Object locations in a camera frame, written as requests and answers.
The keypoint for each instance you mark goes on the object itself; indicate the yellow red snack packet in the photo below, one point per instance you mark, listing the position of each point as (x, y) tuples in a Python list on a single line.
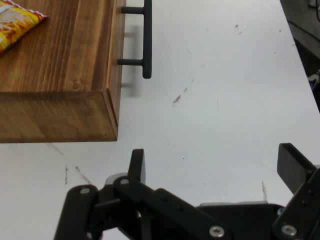
[(15, 22)]

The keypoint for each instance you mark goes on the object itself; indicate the brown wooden drawer cabinet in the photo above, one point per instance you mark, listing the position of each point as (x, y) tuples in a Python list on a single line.
[(55, 75)]

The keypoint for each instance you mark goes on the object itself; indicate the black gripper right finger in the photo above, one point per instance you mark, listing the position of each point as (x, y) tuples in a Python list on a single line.
[(302, 207)]

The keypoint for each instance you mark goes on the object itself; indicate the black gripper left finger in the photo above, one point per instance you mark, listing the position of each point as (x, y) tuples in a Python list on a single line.
[(140, 200)]

